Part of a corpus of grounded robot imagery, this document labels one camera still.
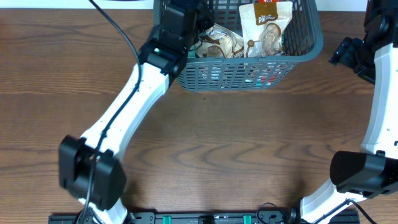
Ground teal white small packet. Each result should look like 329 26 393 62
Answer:
188 50 196 58

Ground beige brown snack bag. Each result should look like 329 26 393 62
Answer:
204 24 244 58
195 34 234 58

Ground red yellow spaghetti packet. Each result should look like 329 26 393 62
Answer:
257 0 279 3

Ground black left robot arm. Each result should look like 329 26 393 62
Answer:
58 1 215 223

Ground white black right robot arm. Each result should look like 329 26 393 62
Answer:
284 0 397 223

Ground grey plastic mesh basket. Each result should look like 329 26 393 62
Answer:
152 0 324 92

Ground black camera cable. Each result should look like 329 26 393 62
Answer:
88 0 142 91

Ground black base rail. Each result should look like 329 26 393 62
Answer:
48 210 360 224

